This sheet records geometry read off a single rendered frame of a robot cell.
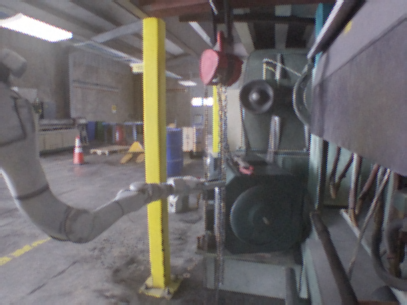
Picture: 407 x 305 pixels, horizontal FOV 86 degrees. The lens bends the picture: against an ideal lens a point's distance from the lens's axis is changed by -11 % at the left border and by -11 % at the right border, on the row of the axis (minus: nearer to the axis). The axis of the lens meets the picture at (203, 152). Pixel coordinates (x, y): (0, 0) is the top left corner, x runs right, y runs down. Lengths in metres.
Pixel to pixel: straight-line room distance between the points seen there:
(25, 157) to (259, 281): 1.49
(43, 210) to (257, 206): 0.97
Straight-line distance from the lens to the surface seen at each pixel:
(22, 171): 0.58
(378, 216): 0.77
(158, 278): 1.77
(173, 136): 4.63
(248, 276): 1.71
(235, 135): 7.38
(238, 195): 1.26
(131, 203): 0.85
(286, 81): 2.16
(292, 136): 2.15
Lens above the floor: 1.13
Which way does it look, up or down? 8 degrees down
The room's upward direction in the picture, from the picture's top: straight up
